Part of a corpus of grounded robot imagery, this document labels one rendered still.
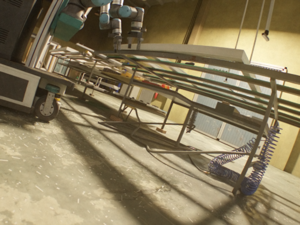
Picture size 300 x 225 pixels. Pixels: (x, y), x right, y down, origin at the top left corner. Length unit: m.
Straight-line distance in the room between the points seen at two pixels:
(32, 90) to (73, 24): 0.49
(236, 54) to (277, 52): 7.64
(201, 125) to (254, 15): 6.46
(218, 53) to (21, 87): 1.31
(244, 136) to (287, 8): 6.59
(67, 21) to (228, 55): 1.08
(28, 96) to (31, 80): 0.10
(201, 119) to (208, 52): 7.27
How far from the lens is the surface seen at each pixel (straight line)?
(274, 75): 1.18
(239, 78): 1.49
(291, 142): 7.26
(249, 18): 10.24
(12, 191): 0.58
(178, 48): 1.52
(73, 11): 1.24
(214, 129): 8.13
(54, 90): 1.22
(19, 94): 1.17
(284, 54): 8.79
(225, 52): 1.28
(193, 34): 10.41
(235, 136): 7.81
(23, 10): 1.28
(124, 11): 1.38
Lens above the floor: 0.36
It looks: 4 degrees down
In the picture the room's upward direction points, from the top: 21 degrees clockwise
